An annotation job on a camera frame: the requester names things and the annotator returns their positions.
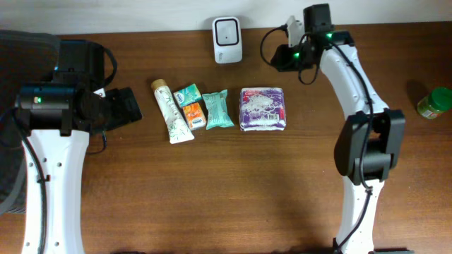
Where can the orange tissue pack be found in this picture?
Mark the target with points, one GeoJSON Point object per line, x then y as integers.
{"type": "Point", "coordinates": [194, 116]}

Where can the grey plastic mesh basket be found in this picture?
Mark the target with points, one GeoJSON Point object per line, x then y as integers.
{"type": "Point", "coordinates": [25, 57]}

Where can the green lid jar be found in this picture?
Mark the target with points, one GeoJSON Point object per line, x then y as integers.
{"type": "Point", "coordinates": [435, 103]}

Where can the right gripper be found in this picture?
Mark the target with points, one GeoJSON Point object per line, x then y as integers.
{"type": "Point", "coordinates": [282, 58]}

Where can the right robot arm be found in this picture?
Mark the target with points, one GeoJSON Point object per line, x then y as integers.
{"type": "Point", "coordinates": [369, 143]}

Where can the teal blue tissue pack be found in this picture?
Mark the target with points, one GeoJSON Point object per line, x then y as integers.
{"type": "Point", "coordinates": [187, 95]}

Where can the white bamboo print tube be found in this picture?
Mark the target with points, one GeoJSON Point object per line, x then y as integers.
{"type": "Point", "coordinates": [177, 127]}

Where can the teal wet wipes pack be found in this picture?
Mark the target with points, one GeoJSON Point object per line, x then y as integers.
{"type": "Point", "coordinates": [217, 110]}

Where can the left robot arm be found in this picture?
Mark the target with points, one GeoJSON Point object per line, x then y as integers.
{"type": "Point", "coordinates": [56, 119]}

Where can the red purple tissue package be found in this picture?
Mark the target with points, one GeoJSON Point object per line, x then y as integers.
{"type": "Point", "coordinates": [262, 109]}

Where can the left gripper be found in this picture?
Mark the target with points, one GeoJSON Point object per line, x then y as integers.
{"type": "Point", "coordinates": [110, 101]}

